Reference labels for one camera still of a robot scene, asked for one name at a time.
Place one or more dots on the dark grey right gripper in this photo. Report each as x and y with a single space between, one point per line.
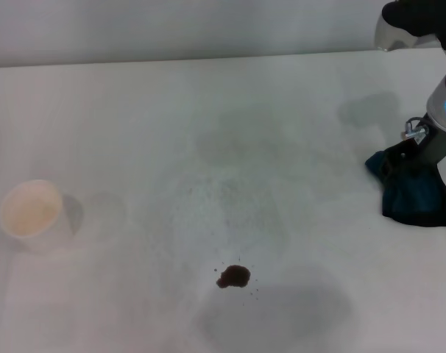
434 147

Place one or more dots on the blue rag with black trim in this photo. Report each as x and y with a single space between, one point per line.
410 198

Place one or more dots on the white paper cup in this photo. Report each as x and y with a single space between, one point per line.
29 213

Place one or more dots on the dark brown liquid stain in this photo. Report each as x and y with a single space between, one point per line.
233 276

